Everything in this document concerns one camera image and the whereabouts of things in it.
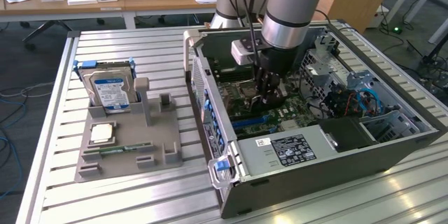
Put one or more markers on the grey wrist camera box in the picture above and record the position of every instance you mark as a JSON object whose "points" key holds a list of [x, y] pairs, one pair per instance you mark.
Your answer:
{"points": [[241, 53]]}

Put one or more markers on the black plastic air shroud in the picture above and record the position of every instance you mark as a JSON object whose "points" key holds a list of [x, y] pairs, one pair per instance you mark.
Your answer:
{"points": [[343, 132]]}

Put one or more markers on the open grey PC case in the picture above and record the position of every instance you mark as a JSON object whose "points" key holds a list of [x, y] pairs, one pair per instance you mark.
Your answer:
{"points": [[315, 182]]}

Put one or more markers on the hard disk in blue caddy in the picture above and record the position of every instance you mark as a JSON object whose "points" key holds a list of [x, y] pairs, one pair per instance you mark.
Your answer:
{"points": [[108, 90]]}

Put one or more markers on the black fan assembly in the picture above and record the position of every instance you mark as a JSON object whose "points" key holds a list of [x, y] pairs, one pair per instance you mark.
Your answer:
{"points": [[337, 103]]}

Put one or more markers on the long blue expansion slot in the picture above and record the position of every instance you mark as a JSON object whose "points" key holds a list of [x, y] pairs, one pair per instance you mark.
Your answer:
{"points": [[244, 123]]}

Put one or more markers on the green motherboard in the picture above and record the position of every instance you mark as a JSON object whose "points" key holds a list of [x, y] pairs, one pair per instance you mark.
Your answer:
{"points": [[297, 108]]}

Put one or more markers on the graphics card with black fan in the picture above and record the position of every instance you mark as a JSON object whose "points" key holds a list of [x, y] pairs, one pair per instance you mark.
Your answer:
{"points": [[269, 108]]}

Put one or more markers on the perforated metal drive cage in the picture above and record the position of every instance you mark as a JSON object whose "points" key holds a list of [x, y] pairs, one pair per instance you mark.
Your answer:
{"points": [[320, 77]]}

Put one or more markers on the silver metal disk bay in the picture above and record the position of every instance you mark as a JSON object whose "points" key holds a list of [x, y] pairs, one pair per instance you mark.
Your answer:
{"points": [[388, 127]]}

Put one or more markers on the silver CPU chip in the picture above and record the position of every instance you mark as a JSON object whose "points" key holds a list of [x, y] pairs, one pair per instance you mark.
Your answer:
{"points": [[101, 132]]}

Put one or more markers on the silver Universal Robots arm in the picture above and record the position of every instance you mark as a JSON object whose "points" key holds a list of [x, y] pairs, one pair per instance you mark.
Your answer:
{"points": [[291, 11]]}

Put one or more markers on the grey parts rack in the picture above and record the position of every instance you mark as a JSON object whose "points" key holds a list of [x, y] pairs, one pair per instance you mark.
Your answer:
{"points": [[140, 134]]}

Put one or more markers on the white box with red button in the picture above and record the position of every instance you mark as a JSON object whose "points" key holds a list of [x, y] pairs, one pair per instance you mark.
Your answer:
{"points": [[379, 18]]}

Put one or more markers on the green RAM stick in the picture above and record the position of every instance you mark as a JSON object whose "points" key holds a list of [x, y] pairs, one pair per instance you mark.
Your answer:
{"points": [[119, 149]]}

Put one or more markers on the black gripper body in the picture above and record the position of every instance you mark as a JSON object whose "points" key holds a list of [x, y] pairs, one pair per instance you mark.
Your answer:
{"points": [[277, 61]]}

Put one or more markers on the black device with green light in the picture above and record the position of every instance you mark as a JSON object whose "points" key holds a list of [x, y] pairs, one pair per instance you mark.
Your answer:
{"points": [[396, 29]]}

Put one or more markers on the white table leg frame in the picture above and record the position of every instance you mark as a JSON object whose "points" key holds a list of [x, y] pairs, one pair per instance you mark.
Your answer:
{"points": [[437, 32]]}

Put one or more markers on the grey power supply unit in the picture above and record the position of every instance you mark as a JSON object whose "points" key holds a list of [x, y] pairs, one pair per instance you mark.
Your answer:
{"points": [[287, 150]]}

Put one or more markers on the CPU socket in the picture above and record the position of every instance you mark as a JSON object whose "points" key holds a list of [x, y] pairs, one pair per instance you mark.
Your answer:
{"points": [[247, 89]]}

